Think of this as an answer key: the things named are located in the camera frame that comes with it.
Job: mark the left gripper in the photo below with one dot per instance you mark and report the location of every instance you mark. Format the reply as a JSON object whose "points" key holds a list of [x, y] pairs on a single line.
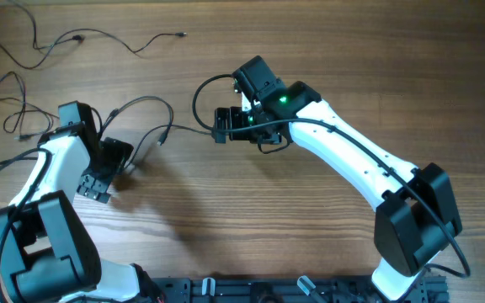
{"points": [[93, 187]]}

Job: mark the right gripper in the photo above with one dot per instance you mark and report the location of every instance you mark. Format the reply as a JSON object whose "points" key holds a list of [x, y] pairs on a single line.
{"points": [[235, 115]]}

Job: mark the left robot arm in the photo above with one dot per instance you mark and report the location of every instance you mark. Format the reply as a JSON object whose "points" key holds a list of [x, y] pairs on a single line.
{"points": [[46, 253]]}

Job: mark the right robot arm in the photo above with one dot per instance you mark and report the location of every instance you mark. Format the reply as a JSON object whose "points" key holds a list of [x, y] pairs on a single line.
{"points": [[416, 215]]}

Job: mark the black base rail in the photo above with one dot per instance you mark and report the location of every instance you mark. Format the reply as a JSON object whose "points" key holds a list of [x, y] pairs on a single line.
{"points": [[348, 289]]}

